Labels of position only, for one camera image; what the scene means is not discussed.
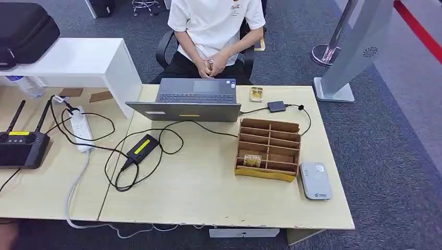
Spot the white desk crossbar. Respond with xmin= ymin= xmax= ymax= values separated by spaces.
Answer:
xmin=208 ymin=228 xmax=280 ymax=239

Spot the black bag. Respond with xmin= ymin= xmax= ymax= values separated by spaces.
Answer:
xmin=88 ymin=0 xmax=116 ymax=19

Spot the white power strip cable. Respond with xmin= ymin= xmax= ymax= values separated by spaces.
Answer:
xmin=65 ymin=151 xmax=205 ymax=240

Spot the chrome chair base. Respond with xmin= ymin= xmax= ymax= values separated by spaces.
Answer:
xmin=131 ymin=0 xmax=162 ymax=17

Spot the chrome stanchion post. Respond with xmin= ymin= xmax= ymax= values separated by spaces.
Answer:
xmin=311 ymin=0 xmax=358 ymax=67

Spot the clear water bottle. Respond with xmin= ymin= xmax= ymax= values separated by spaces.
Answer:
xmin=5 ymin=76 xmax=45 ymax=100

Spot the black carrying case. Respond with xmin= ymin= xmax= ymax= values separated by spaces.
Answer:
xmin=0 ymin=3 xmax=61 ymax=71

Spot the grey kiosk stand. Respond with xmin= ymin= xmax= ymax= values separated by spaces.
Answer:
xmin=313 ymin=0 xmax=396 ymax=103

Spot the black charger cable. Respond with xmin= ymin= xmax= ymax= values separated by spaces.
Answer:
xmin=158 ymin=103 xmax=312 ymax=156

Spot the desk leg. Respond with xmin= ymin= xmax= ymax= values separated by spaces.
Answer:
xmin=286 ymin=228 xmax=326 ymax=246

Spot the person's hand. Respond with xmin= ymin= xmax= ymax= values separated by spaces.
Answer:
xmin=207 ymin=51 xmax=231 ymax=78
xmin=194 ymin=57 xmax=211 ymax=79

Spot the gold printed card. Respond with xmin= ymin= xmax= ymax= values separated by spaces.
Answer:
xmin=243 ymin=154 xmax=262 ymax=168

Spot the person's left hand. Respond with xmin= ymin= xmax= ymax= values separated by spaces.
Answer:
xmin=207 ymin=51 xmax=231 ymax=78

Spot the white power strip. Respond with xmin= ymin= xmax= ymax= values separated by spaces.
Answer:
xmin=70 ymin=106 xmax=95 ymax=153

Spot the black remote controller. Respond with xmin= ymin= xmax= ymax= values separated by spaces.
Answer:
xmin=0 ymin=100 xmax=51 ymax=170

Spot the person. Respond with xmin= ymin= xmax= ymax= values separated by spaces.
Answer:
xmin=150 ymin=0 xmax=266 ymax=85

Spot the black mains cable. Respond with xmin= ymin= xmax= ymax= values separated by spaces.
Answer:
xmin=49 ymin=95 xmax=164 ymax=193

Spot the white desk shelf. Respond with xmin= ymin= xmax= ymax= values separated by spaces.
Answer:
xmin=0 ymin=37 xmax=143 ymax=120

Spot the wooden card box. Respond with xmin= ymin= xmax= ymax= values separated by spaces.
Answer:
xmin=234 ymin=118 xmax=302 ymax=183

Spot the small dark adapter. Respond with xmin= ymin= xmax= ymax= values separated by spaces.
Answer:
xmin=267 ymin=101 xmax=287 ymax=114

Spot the black power brick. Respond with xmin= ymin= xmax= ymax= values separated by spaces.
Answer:
xmin=126 ymin=133 xmax=160 ymax=165

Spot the black office chair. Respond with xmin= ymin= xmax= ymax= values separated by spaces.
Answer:
xmin=155 ymin=17 xmax=267 ymax=81

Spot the thin black controller cable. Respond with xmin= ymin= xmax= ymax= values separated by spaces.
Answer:
xmin=0 ymin=168 xmax=21 ymax=194

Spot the grey card reader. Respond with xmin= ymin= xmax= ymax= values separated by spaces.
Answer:
xmin=299 ymin=162 xmax=333 ymax=201

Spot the grey laptop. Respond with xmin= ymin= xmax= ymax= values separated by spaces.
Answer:
xmin=125 ymin=78 xmax=242 ymax=123

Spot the brown cardboard piece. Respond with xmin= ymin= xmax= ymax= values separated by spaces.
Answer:
xmin=89 ymin=91 xmax=114 ymax=103
xmin=58 ymin=88 xmax=84 ymax=97

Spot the person's right hand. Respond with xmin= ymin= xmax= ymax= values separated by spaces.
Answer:
xmin=194 ymin=57 xmax=211 ymax=79

